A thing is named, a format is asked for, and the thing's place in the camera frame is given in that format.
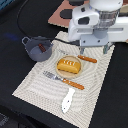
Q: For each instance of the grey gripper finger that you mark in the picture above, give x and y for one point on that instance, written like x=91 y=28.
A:
x=106 y=48

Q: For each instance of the pale green gripper finger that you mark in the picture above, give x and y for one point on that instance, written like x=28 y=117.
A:
x=81 y=50

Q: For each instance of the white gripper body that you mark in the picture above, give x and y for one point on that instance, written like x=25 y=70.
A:
x=97 y=24

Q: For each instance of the orange toy bread loaf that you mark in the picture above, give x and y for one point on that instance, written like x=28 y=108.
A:
x=69 y=66

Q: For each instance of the brown toy sausage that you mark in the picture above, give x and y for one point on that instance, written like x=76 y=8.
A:
x=42 y=48

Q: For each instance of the grey pot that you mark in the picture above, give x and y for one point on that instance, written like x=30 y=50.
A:
x=33 y=50

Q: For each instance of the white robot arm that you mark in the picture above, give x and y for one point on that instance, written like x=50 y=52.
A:
x=98 y=23

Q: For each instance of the black stove burner disc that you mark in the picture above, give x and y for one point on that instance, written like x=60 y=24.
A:
x=66 y=14

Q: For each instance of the round wooden plate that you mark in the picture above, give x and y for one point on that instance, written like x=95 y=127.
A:
x=66 y=74

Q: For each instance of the pink tray mat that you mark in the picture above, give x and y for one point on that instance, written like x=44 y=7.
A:
x=56 y=19

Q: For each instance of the white woven placemat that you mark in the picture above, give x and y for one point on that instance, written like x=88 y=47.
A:
x=48 y=94

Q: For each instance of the wooden handled knife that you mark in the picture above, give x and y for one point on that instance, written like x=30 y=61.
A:
x=79 y=56

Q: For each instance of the wooden handled fork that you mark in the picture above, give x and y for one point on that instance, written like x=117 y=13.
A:
x=54 y=77

